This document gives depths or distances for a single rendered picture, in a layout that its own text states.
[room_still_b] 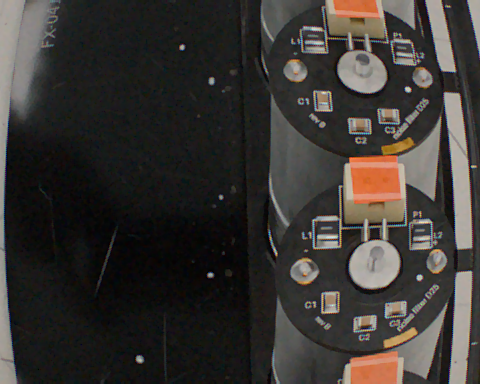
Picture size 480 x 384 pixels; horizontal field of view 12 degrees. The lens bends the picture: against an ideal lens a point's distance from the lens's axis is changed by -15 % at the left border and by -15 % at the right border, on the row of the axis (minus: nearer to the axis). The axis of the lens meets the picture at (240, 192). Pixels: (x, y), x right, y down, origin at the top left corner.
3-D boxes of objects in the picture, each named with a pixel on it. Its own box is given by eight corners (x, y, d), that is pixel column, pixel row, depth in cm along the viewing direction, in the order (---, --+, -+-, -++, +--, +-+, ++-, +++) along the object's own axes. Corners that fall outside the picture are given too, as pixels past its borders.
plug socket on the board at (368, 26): (331, 51, 33) (330, 27, 33) (325, 4, 34) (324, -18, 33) (387, 55, 33) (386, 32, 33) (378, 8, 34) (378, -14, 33)
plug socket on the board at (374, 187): (344, 244, 32) (347, 219, 31) (342, 182, 32) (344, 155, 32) (403, 241, 32) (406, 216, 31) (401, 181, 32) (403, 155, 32)
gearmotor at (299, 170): (268, 327, 37) (274, 150, 32) (265, 174, 38) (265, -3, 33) (425, 313, 37) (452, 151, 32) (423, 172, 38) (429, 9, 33)
